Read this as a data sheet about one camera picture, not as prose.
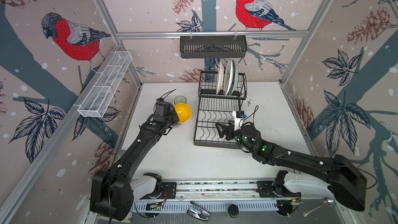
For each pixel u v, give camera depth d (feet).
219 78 2.54
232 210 2.00
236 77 2.46
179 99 3.33
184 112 2.81
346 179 1.34
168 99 3.34
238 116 2.20
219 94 2.78
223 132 2.27
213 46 3.41
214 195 2.39
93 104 2.29
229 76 2.40
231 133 2.24
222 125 2.32
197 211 2.20
